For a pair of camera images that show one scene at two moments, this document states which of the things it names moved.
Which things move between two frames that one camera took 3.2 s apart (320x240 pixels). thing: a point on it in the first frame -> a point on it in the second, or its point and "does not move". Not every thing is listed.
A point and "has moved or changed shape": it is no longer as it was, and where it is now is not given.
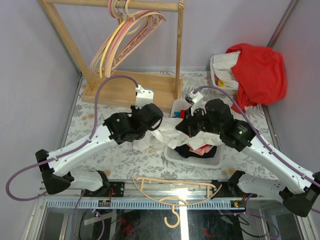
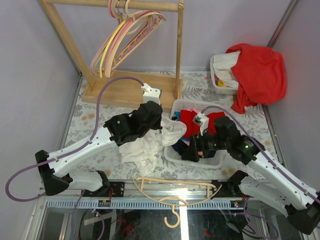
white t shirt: (165, 136) has moved or changed shape
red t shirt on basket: (261, 74) does not move
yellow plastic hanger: (107, 48) does not move
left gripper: (134, 109) does not move
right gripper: (186, 126) -> (201, 147)
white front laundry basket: (171, 156) does not move
